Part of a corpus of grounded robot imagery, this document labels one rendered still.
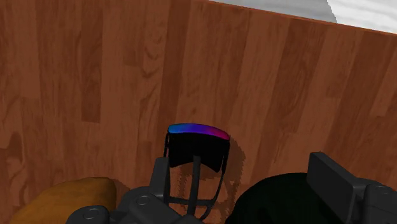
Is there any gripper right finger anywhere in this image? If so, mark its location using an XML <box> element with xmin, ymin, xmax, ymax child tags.
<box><xmin>306</xmin><ymin>151</ymin><xmax>397</xmax><ymax>224</ymax></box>

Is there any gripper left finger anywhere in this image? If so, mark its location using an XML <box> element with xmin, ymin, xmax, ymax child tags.
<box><xmin>66</xmin><ymin>157</ymin><xmax>205</xmax><ymax>224</ymax></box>

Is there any black round object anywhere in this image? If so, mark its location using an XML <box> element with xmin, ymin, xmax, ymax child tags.
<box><xmin>224</xmin><ymin>172</ymin><xmax>349</xmax><ymax>224</ymax></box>

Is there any black headset with iridescent visor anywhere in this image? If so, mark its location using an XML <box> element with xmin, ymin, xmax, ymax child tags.
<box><xmin>163</xmin><ymin>123</ymin><xmax>231</xmax><ymax>220</ymax></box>

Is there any brown bread loaf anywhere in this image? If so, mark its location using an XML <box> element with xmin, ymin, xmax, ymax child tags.
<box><xmin>9</xmin><ymin>177</ymin><xmax>117</xmax><ymax>224</ymax></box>

